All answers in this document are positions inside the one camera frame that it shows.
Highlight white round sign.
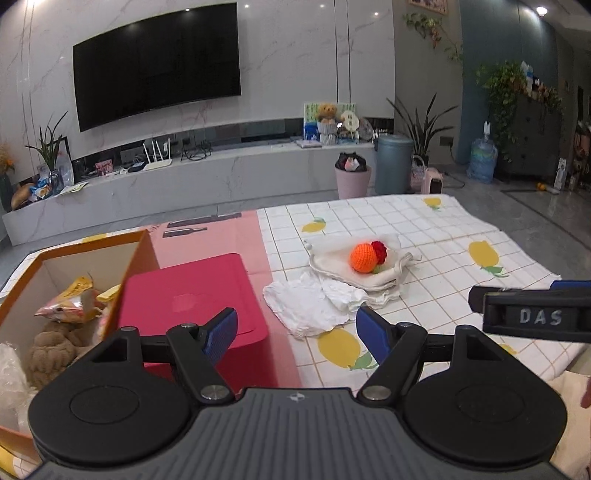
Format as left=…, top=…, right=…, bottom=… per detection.
left=339, top=108, right=361, bottom=139

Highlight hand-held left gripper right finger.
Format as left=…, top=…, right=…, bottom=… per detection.
left=355, top=305, right=504, bottom=403

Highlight bagged bread loaf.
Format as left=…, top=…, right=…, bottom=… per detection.
left=10, top=182, right=52, bottom=210

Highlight teddy bear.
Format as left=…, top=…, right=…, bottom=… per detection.
left=316, top=102, right=345, bottom=146

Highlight person's right forearm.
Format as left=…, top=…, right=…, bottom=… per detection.
left=549, top=369, right=591, bottom=469

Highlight dark storage cabinet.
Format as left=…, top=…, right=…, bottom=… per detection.
left=496, top=95, right=565, bottom=180

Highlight white marble tv cabinet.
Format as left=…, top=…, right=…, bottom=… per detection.
left=2, top=138, right=386, bottom=247

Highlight black wall television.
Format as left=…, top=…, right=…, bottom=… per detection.
left=72, top=2, right=242, bottom=133

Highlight orange dried flowers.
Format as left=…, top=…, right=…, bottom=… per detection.
left=0, top=143, right=17, bottom=213

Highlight orange cardboard box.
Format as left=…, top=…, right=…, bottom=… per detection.
left=0, top=229, right=160, bottom=462

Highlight pink space heater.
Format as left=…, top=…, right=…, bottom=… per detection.
left=422, top=167, right=445, bottom=195

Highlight yellow packet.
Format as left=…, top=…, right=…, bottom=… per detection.
left=95, top=284, right=123, bottom=308

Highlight pink table mat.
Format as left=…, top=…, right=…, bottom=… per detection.
left=150, top=210, right=303, bottom=388

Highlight black cables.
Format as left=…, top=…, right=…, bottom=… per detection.
left=180, top=141, right=213, bottom=162

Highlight green plant in glass vase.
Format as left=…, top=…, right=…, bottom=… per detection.
left=25, top=111, right=75, bottom=188

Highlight hanging vine plant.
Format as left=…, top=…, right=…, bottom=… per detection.
left=402, top=11, right=465, bottom=65

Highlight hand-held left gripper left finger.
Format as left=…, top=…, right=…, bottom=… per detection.
left=95, top=307, right=238, bottom=403

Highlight clear plastic bag white contents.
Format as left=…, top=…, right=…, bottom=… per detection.
left=0, top=342, right=40, bottom=432

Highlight orange crochet ball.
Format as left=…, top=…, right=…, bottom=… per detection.
left=349, top=243, right=382, bottom=276

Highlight blue green picture card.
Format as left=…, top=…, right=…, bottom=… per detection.
left=303, top=102, right=324, bottom=141

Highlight blue water jug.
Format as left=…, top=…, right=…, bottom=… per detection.
left=467, top=121, right=499, bottom=184

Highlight cream drawstring bag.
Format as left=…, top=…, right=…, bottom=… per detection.
left=307, top=233, right=423, bottom=310

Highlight white crumpled cloth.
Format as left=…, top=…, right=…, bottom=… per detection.
left=263, top=270, right=368, bottom=340

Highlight trailing green vine plant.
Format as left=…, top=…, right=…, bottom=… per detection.
left=475, top=60, right=564, bottom=160

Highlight orange snack packet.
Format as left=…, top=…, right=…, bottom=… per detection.
left=34, top=275, right=105, bottom=324

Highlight brown plush towel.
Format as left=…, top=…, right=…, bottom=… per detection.
left=28, top=318, right=100, bottom=386

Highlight pink trash can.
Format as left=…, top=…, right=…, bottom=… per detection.
left=335, top=152, right=372, bottom=200

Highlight grey-blue trash can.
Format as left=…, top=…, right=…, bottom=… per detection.
left=374, top=134, right=415, bottom=195

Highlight red box lid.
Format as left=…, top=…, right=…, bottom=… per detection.
left=117, top=252, right=271, bottom=379

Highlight white wifi router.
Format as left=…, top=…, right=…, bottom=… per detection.
left=142, top=137, right=174, bottom=172

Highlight long-leaf potted plant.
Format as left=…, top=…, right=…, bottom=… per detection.
left=387, top=92, right=458, bottom=192

